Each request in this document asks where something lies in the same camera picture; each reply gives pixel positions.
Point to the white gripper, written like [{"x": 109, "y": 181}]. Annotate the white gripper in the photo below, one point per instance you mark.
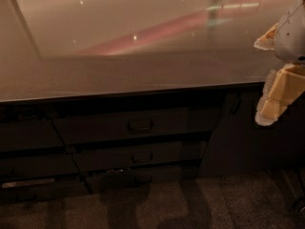
[{"x": 292, "y": 38}]

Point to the dark left top drawer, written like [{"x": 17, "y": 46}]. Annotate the dark left top drawer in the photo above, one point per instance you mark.
[{"x": 18, "y": 136}]

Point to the dark left middle drawer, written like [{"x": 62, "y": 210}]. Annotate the dark left middle drawer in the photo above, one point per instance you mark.
[{"x": 37, "y": 166}]

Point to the dark left bottom drawer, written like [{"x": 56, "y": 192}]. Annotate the dark left bottom drawer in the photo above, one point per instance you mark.
[{"x": 41, "y": 189}]

